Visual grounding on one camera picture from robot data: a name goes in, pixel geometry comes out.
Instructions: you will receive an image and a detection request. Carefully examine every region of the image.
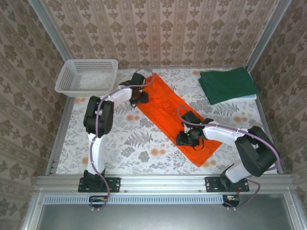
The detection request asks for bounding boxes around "orange t-shirt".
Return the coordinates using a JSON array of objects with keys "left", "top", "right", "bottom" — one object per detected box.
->
[{"left": 136, "top": 73, "right": 223, "bottom": 168}]

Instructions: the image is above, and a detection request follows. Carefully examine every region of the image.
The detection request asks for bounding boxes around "folded light blue t-shirt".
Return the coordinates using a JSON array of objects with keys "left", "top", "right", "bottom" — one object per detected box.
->
[{"left": 234, "top": 93, "right": 256, "bottom": 101}]

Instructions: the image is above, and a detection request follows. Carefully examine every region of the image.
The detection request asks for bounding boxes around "aluminium table side rail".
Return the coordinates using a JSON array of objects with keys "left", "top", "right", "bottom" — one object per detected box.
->
[
  {"left": 254, "top": 98, "right": 283, "bottom": 174},
  {"left": 45, "top": 97, "right": 75, "bottom": 175}
]

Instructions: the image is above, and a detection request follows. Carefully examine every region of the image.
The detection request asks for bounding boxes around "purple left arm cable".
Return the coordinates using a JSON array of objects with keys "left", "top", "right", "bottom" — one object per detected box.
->
[{"left": 89, "top": 68, "right": 154, "bottom": 213}]

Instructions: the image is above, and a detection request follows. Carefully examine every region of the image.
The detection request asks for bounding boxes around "slotted grey cable duct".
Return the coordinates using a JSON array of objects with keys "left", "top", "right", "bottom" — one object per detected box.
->
[{"left": 44, "top": 194, "right": 225, "bottom": 205}]

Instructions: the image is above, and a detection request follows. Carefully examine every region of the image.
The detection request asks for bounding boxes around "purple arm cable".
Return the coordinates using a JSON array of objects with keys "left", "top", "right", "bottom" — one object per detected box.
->
[
  {"left": 89, "top": 68, "right": 154, "bottom": 213},
  {"left": 177, "top": 104, "right": 281, "bottom": 208}
]

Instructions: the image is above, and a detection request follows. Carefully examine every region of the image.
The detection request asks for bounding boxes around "grey metal sheet panel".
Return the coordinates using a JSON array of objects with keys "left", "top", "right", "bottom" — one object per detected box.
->
[{"left": 35, "top": 194, "right": 295, "bottom": 230}]

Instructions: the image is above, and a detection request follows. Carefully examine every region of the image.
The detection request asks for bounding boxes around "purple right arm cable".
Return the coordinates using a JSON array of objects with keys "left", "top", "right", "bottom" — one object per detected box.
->
[{"left": 177, "top": 104, "right": 281, "bottom": 208}]

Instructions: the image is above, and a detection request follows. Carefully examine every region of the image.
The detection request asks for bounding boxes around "wide aluminium frame rail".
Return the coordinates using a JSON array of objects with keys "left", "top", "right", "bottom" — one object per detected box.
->
[{"left": 35, "top": 174, "right": 295, "bottom": 192}]

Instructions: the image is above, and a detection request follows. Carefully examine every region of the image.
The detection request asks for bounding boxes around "thin aluminium rail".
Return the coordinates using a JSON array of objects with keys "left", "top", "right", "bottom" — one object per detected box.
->
[{"left": 118, "top": 65, "right": 248, "bottom": 70}]

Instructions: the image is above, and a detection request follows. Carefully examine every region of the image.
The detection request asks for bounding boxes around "white perforated plastic basket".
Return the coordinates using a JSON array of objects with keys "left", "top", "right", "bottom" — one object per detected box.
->
[{"left": 54, "top": 58, "right": 120, "bottom": 98}]

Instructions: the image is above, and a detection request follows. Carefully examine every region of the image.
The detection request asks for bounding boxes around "folded dark green t-shirt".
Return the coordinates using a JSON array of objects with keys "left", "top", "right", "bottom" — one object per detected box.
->
[{"left": 198, "top": 66, "right": 260, "bottom": 105}]

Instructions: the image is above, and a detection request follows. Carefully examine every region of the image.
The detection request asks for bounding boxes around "floral tablecloth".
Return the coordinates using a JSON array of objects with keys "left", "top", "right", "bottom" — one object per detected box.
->
[{"left": 55, "top": 68, "right": 279, "bottom": 175}]

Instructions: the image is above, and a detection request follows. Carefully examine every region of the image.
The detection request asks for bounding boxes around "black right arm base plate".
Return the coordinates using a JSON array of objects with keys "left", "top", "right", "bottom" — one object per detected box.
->
[{"left": 205, "top": 176, "right": 250, "bottom": 193}]

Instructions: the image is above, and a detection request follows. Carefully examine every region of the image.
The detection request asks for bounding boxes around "aluminium frame post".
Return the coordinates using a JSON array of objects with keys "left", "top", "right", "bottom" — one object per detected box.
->
[
  {"left": 246, "top": 0, "right": 292, "bottom": 71},
  {"left": 27, "top": 0, "right": 72, "bottom": 60}
]

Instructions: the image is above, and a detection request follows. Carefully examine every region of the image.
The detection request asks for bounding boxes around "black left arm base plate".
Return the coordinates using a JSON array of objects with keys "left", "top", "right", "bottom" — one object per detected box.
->
[{"left": 78, "top": 177, "right": 121, "bottom": 193}]

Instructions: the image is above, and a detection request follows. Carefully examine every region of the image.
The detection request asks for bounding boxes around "aluminium lower frame rail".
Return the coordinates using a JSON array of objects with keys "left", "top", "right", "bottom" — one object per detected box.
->
[
  {"left": 20, "top": 191, "right": 45, "bottom": 230},
  {"left": 284, "top": 191, "right": 304, "bottom": 230}
]

